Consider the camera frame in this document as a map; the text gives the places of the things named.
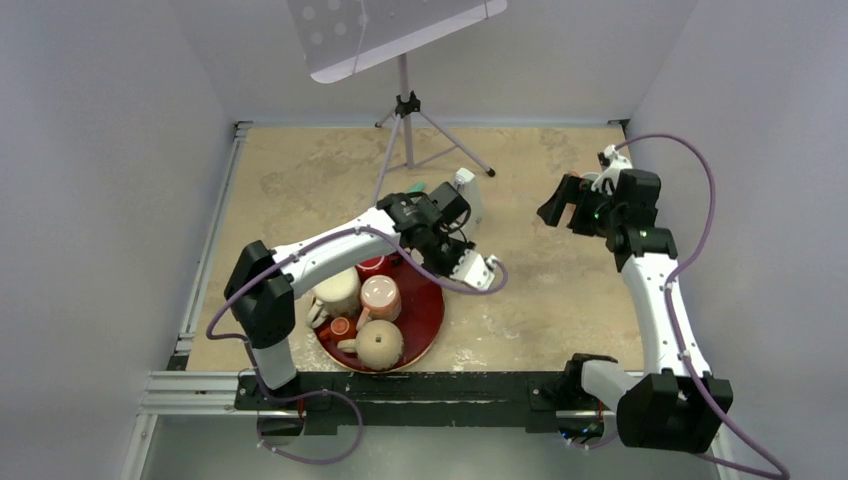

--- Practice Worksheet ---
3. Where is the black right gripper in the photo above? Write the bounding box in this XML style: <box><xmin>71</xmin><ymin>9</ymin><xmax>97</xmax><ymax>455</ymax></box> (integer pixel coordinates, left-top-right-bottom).
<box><xmin>538</xmin><ymin>173</ymin><xmax>624</xmax><ymax>238</ymax></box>

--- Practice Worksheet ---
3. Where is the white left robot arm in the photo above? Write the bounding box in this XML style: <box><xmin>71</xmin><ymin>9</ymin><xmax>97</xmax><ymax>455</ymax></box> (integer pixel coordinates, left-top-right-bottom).
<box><xmin>224</xmin><ymin>182</ymin><xmax>494</xmax><ymax>409</ymax></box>

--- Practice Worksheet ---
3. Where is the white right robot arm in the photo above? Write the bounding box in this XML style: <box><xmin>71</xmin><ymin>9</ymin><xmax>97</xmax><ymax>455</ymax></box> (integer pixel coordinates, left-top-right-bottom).
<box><xmin>537</xmin><ymin>169</ymin><xmax>733</xmax><ymax>454</ymax></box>

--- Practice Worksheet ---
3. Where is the red mug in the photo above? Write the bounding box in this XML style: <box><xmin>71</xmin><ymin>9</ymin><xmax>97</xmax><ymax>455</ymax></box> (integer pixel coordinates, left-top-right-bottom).
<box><xmin>355</xmin><ymin>256</ymin><xmax>393</xmax><ymax>281</ymax></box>

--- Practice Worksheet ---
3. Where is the pink upside-down mug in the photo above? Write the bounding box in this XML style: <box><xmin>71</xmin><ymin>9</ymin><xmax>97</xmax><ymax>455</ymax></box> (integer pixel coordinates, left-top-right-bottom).
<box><xmin>356</xmin><ymin>275</ymin><xmax>402</xmax><ymax>331</ymax></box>

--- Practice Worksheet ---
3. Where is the beige round upside-down mug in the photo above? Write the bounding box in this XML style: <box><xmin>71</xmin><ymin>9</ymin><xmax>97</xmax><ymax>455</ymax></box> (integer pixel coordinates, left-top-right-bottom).
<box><xmin>337</xmin><ymin>320</ymin><xmax>404</xmax><ymax>371</ymax></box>

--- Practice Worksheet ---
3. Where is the tall cream upside-down mug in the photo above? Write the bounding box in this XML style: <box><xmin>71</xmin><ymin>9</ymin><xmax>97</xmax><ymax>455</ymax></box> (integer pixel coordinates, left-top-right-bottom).
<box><xmin>307</xmin><ymin>267</ymin><xmax>361</xmax><ymax>330</ymax></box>

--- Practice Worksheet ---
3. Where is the round red tray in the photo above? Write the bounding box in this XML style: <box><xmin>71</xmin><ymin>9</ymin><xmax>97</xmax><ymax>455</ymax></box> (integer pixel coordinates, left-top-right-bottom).
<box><xmin>314</xmin><ymin>255</ymin><xmax>445</xmax><ymax>374</ymax></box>

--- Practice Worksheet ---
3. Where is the white metronome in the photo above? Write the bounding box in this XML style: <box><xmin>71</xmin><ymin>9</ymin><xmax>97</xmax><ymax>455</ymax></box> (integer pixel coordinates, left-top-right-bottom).
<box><xmin>451</xmin><ymin>168</ymin><xmax>485</xmax><ymax>239</ymax></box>

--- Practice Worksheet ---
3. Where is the small orange cup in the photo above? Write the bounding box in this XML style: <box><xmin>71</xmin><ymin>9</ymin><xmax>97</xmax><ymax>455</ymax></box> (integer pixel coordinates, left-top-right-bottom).
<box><xmin>317</xmin><ymin>317</ymin><xmax>357</xmax><ymax>343</ymax></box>

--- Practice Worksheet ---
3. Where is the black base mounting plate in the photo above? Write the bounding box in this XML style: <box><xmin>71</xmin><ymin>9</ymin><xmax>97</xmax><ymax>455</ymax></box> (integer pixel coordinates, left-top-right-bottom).
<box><xmin>234</xmin><ymin>371</ymin><xmax>614</xmax><ymax>438</ymax></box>

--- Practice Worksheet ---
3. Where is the purple music stand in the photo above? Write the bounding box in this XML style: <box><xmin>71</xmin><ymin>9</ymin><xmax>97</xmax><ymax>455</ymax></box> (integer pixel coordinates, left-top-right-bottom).
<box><xmin>287</xmin><ymin>0</ymin><xmax>508</xmax><ymax>203</ymax></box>

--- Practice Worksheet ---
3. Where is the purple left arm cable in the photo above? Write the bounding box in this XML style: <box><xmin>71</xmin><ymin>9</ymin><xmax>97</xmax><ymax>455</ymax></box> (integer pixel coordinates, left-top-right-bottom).
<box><xmin>205</xmin><ymin>225</ymin><xmax>510</xmax><ymax>465</ymax></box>

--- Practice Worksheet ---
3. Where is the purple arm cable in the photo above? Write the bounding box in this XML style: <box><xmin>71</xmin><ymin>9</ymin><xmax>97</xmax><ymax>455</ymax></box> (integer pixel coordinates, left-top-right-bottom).
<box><xmin>205</xmin><ymin>225</ymin><xmax>510</xmax><ymax>465</ymax></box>
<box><xmin>566</xmin><ymin>133</ymin><xmax>793</xmax><ymax>480</ymax></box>

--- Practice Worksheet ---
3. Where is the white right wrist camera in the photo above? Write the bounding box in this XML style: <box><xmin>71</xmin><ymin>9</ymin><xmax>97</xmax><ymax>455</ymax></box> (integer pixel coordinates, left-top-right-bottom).
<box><xmin>591</xmin><ymin>145</ymin><xmax>633</xmax><ymax>196</ymax></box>

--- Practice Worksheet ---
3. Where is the teal recorder flute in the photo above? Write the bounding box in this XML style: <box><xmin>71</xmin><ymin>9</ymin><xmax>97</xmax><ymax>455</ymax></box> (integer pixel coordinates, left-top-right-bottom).
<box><xmin>406</xmin><ymin>182</ymin><xmax>426</xmax><ymax>194</ymax></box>

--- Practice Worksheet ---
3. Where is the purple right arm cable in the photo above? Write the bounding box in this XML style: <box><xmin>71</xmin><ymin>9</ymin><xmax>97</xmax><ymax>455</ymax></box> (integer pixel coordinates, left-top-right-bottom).
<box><xmin>566</xmin><ymin>133</ymin><xmax>793</xmax><ymax>480</ymax></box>

